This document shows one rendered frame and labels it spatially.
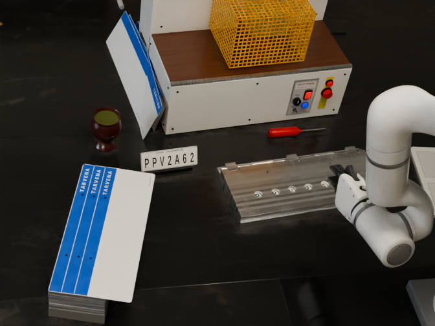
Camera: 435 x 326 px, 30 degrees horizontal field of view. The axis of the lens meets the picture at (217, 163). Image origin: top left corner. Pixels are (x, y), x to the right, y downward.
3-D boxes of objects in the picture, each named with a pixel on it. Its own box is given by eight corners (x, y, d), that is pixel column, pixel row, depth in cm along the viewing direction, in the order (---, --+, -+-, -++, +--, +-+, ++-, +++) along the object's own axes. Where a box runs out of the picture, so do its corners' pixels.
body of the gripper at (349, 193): (356, 198, 187) (335, 172, 196) (349, 233, 193) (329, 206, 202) (385, 194, 190) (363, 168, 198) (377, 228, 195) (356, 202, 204)
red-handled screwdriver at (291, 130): (269, 140, 238) (271, 133, 237) (267, 133, 240) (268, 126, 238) (326, 135, 243) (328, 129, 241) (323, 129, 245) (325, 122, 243)
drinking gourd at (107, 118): (84, 149, 226) (85, 120, 218) (98, 130, 232) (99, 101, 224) (112, 159, 225) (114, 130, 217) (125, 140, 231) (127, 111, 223)
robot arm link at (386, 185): (426, 120, 172) (417, 217, 193) (358, 143, 169) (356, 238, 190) (449, 146, 165) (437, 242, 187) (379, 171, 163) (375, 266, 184)
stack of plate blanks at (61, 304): (104, 324, 188) (105, 299, 181) (48, 315, 187) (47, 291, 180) (131, 196, 216) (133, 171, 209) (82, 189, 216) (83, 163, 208)
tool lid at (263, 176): (240, 221, 212) (241, 217, 211) (218, 169, 224) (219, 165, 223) (388, 198, 225) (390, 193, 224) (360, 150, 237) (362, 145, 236)
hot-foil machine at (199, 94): (164, 138, 233) (177, 31, 206) (131, 50, 259) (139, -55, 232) (394, 109, 256) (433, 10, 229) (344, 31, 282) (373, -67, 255)
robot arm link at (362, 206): (358, 206, 186) (353, 198, 188) (353, 236, 191) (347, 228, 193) (391, 200, 188) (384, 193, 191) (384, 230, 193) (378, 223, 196)
